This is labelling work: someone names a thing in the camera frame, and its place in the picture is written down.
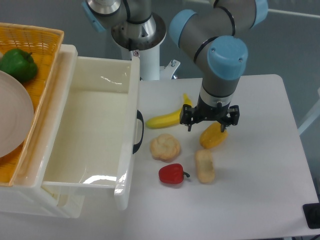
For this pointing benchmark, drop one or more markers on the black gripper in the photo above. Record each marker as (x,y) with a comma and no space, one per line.
(225,115)

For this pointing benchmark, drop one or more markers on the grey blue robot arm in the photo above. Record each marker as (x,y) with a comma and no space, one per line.
(210,41)

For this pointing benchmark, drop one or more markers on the round swirl bread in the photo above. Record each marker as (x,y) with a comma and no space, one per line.
(165,147)

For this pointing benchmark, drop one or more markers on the square oblong bread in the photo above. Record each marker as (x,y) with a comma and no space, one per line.
(204,166)

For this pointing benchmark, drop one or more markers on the yellow bell pepper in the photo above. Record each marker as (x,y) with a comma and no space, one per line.
(212,136)

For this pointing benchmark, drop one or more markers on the yellow banana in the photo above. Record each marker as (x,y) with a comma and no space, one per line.
(164,121)

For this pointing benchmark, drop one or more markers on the red bell pepper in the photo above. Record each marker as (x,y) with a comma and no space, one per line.
(172,174)

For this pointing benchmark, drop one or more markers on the white open drawer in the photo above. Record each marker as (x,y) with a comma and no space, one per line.
(93,149)

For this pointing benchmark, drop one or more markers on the black device at table edge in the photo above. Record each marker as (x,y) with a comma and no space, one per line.
(312,215)

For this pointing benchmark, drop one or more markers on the yellow woven basket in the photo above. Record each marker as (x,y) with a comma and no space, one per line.
(36,50)

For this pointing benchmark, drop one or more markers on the pink plate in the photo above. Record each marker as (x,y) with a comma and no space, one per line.
(16,113)

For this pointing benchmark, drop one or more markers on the white drawer cabinet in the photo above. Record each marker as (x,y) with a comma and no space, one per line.
(29,194)

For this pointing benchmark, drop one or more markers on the green bell pepper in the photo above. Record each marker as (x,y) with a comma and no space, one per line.
(19,64)

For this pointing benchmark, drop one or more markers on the black drawer handle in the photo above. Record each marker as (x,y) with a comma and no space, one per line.
(140,130)

